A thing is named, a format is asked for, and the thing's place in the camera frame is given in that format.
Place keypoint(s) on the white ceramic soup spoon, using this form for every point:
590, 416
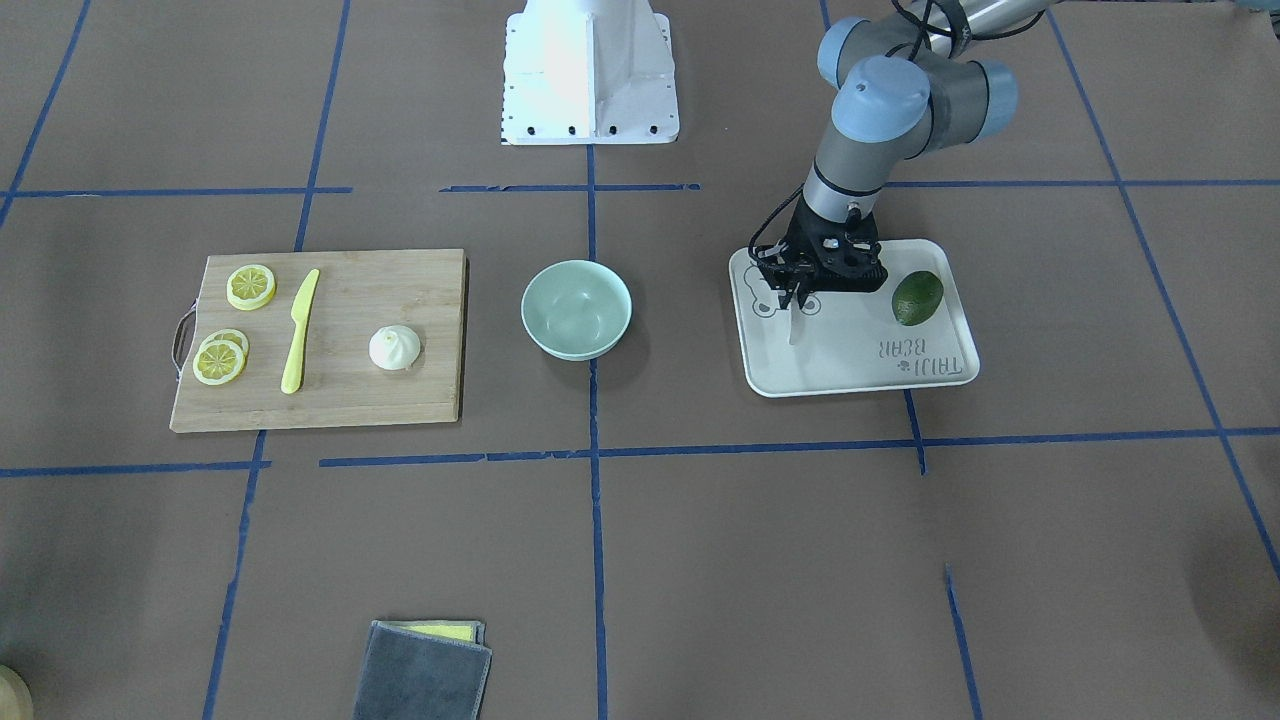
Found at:
796, 325

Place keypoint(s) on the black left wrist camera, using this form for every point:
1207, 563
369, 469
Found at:
773, 264

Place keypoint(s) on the lower stacked lemon slice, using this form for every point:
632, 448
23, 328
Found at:
231, 335

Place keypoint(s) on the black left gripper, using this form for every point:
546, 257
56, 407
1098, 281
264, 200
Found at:
801, 247

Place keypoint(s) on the wooden cutting board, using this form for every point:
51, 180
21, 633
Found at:
358, 293

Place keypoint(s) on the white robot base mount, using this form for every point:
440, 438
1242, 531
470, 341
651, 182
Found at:
589, 73

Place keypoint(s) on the yellow plastic knife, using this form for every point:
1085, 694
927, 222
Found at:
294, 368

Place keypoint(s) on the light green bowl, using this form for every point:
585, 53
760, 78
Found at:
576, 310

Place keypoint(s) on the stacked lemon slice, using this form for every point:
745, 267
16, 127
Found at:
231, 335
218, 362

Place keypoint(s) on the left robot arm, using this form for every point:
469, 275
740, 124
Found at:
903, 89

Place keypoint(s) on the single lemon slice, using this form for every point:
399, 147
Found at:
250, 287

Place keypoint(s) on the white bear serving tray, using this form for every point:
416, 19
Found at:
852, 343

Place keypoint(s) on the top stacked lemon slice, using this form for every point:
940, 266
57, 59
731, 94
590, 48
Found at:
218, 362

